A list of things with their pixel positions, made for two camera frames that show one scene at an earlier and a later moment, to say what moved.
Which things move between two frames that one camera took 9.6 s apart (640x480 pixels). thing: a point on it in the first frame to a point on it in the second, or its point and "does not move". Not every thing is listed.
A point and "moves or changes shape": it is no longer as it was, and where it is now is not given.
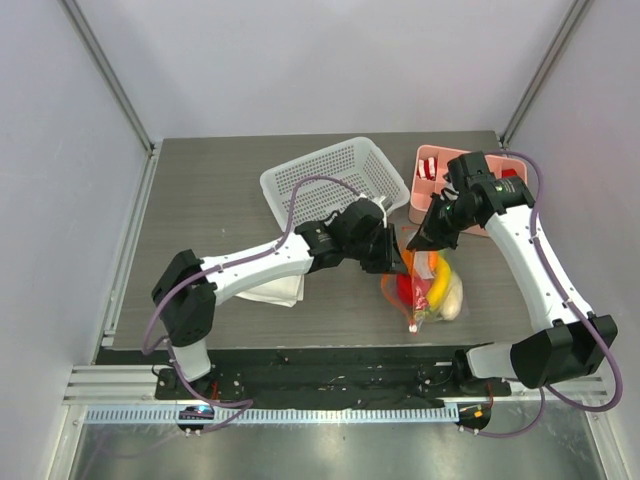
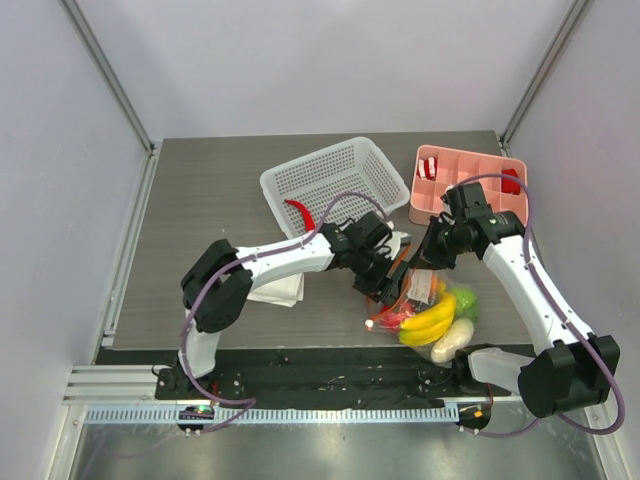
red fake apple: [404, 284] to [392, 316]
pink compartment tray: [429, 167] does not move
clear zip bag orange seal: [432, 289] moves or changes shape
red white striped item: [427, 169] does not move
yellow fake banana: [441, 285] to [430, 325]
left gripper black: [390, 259] to [382, 287]
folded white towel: [284, 291] does not move
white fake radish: [453, 304] to [458, 334]
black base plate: [331, 379] does not move
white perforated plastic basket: [358, 162] does not move
